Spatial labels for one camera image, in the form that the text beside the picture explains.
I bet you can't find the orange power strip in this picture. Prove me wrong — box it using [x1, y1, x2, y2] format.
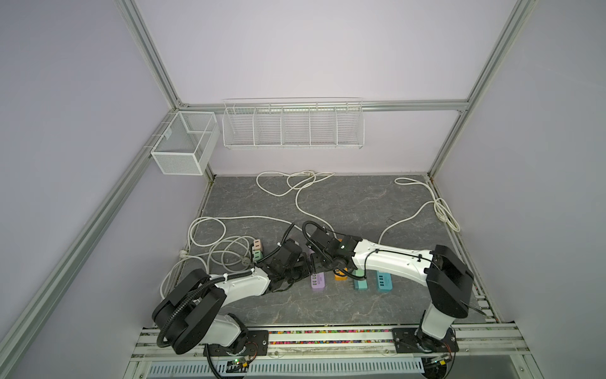
[333, 269, 348, 281]

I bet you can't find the purple power strip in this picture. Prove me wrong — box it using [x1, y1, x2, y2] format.
[310, 273, 326, 292]

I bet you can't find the teal plug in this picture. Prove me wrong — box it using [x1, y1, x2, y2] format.
[353, 277, 369, 291]

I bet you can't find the teal power strip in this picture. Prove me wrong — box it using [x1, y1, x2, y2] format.
[377, 272, 393, 292]

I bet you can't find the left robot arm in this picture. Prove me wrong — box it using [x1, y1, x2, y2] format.
[152, 224, 311, 355]

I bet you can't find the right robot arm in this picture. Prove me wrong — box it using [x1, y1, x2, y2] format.
[301, 221, 474, 341]

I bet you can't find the white mesh box basket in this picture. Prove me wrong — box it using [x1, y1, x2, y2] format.
[151, 111, 220, 176]

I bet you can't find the white cable of black strip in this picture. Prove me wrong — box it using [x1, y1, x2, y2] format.
[158, 226, 257, 299]

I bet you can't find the white cable of orange strip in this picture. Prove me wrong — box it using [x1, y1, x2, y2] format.
[286, 171, 338, 238]

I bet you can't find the white cable of purple strip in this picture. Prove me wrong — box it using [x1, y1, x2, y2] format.
[187, 170, 323, 252]

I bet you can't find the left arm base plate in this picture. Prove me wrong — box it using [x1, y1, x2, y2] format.
[210, 329, 269, 357]

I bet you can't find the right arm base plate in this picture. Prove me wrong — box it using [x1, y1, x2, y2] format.
[392, 327, 459, 354]

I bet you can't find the white cable of teal strip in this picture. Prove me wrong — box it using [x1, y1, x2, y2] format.
[377, 177, 461, 246]

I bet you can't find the white vented cable duct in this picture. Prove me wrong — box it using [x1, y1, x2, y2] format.
[147, 357, 425, 378]

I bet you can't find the white wire wall basket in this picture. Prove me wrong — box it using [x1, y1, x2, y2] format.
[222, 98, 365, 149]

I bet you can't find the aluminium front rail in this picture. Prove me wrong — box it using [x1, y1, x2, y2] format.
[130, 324, 530, 362]

